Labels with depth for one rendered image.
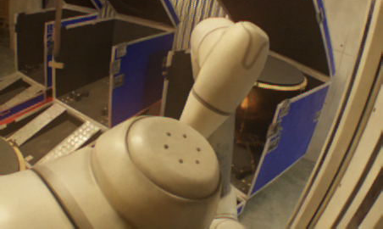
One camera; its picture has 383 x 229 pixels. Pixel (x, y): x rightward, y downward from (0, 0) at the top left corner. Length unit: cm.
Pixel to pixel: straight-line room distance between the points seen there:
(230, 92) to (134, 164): 45
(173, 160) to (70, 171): 7
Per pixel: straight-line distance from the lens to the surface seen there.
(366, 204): 37
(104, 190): 18
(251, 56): 61
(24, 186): 19
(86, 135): 281
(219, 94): 61
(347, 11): 294
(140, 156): 18
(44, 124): 306
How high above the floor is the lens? 168
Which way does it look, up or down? 24 degrees down
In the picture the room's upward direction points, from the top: 11 degrees clockwise
